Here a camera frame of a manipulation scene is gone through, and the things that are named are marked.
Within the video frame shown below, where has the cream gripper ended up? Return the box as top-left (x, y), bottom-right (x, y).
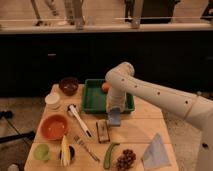
top-left (106, 89), bottom-right (126, 112)

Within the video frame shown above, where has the blue sponge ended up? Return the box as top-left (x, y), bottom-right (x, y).
top-left (108, 107), bottom-right (121, 127)

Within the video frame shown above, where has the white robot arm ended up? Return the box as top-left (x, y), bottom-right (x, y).
top-left (105, 62), bottom-right (213, 171)

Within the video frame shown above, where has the dark maroon bowl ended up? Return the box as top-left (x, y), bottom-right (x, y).
top-left (59, 77), bottom-right (79, 96)

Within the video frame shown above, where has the red bowl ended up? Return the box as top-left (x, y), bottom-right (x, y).
top-left (40, 115), bottom-right (68, 140)

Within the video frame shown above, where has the orange fruit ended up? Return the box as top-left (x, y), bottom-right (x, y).
top-left (102, 82), bottom-right (110, 93)

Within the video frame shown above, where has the green plastic tray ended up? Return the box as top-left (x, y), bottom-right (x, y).
top-left (81, 78), bottom-right (136, 114)

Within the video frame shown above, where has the wooden block brush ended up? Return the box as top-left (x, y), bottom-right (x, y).
top-left (96, 120), bottom-right (110, 143)

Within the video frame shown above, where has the green cucumber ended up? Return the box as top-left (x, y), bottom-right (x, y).
top-left (103, 142), bottom-right (120, 169)

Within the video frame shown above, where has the bunch of dark grapes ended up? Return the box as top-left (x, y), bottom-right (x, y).
top-left (116, 149), bottom-right (136, 171)

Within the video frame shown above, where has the small white cup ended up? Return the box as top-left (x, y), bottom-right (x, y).
top-left (45, 92), bottom-right (60, 109)

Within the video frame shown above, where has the small black dish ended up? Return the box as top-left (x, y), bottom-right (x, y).
top-left (59, 146), bottom-right (75, 166)

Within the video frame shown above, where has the grey folded cloth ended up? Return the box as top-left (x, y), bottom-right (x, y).
top-left (141, 133), bottom-right (170, 171)

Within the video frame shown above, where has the yellow corn cob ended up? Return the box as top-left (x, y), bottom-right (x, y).
top-left (61, 136), bottom-right (71, 166)

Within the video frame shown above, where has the light green cup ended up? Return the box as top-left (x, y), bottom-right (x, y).
top-left (33, 144), bottom-right (50, 161)

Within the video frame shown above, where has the black tripod stand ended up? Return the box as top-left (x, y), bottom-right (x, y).
top-left (0, 110), bottom-right (35, 144)

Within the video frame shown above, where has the white handled ice cream scoop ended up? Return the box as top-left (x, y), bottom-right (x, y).
top-left (68, 104), bottom-right (92, 138)

